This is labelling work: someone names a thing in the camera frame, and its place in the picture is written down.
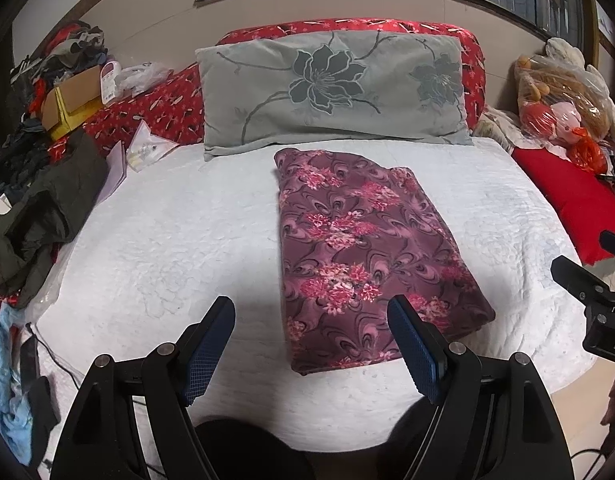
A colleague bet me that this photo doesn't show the red patterned bedding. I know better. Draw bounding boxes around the red patterned bedding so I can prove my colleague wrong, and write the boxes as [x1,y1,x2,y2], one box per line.
[47,17,489,164]

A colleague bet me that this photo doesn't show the purple floral cloth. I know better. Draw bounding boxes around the purple floral cloth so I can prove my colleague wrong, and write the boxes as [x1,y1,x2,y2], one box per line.
[275,148,495,375]

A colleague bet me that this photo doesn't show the black cable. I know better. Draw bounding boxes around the black cable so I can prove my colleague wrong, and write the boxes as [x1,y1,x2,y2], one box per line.
[24,320,86,378]

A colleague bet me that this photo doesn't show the white paper sheet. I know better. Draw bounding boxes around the white paper sheet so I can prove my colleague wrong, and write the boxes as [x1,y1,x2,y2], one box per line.
[97,141,127,205]

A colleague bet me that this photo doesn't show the bagged stuffed toys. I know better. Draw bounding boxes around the bagged stuffed toys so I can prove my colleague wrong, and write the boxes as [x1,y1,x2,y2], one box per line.
[513,37,615,176]

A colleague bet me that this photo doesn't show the red blanket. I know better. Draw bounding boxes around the red blanket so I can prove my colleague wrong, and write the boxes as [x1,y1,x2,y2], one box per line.
[513,148,615,264]

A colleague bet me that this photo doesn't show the light blue cloth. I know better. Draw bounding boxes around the light blue cloth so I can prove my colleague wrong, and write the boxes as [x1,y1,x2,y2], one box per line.
[0,301,33,466]

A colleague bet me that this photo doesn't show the dark olive garment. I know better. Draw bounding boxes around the dark olive garment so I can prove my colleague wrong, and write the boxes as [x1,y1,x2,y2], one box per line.
[0,129,109,309]

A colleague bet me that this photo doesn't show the cardboard box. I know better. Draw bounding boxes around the cardboard box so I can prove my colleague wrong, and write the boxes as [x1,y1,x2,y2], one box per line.
[40,65,103,141]

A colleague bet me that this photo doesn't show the white quilted bedspread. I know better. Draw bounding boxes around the white quilted bedspread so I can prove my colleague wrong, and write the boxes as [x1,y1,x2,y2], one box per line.
[36,139,594,453]

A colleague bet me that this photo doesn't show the pile of clothes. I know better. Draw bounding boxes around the pile of clothes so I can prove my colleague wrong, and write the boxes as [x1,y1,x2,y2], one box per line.
[10,21,108,89]

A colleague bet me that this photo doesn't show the grey floral pillow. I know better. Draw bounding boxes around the grey floral pillow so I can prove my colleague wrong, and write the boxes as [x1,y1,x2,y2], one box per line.
[196,30,471,159]

